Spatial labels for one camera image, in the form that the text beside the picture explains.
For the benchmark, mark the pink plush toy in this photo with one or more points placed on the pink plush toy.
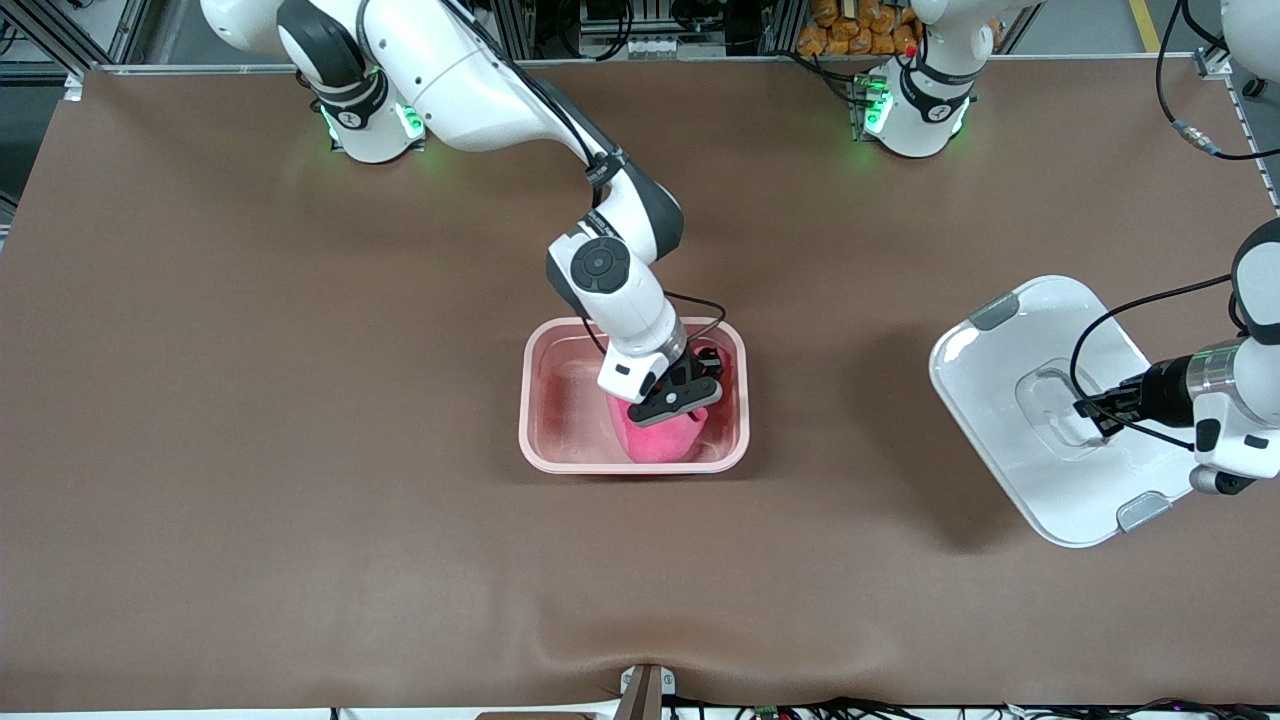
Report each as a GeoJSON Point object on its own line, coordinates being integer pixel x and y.
{"type": "Point", "coordinates": [660, 445]}

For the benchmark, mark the brown table mat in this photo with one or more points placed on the brown table mat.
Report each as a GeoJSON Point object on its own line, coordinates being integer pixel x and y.
{"type": "Point", "coordinates": [640, 560]}

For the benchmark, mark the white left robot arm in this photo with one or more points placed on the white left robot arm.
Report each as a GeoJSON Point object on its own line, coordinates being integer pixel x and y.
{"type": "Point", "coordinates": [1250, 400]}

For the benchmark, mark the black caster wheel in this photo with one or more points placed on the black caster wheel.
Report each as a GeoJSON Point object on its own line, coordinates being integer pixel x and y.
{"type": "Point", "coordinates": [1251, 88]}

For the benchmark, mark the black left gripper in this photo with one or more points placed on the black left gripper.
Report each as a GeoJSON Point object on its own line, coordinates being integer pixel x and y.
{"type": "Point", "coordinates": [1160, 388]}

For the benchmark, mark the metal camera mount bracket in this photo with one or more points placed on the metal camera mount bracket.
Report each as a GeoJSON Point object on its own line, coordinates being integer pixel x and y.
{"type": "Point", "coordinates": [643, 695]}

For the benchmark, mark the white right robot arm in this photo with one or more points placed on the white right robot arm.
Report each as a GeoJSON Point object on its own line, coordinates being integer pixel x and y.
{"type": "Point", "coordinates": [470, 80]}

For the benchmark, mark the pink translucent plastic box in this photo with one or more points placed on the pink translucent plastic box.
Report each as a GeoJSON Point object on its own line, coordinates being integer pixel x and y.
{"type": "Point", "coordinates": [560, 440]}

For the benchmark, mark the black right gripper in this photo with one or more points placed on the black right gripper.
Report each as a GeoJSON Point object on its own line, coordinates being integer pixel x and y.
{"type": "Point", "coordinates": [703, 359]}

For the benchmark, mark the aluminium frame post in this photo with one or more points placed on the aluminium frame post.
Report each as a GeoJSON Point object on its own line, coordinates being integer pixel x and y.
{"type": "Point", "coordinates": [60, 35]}
{"type": "Point", "coordinates": [1215, 65]}

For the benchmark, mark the bag of orange snacks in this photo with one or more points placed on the bag of orange snacks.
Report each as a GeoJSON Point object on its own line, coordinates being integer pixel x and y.
{"type": "Point", "coordinates": [850, 30]}

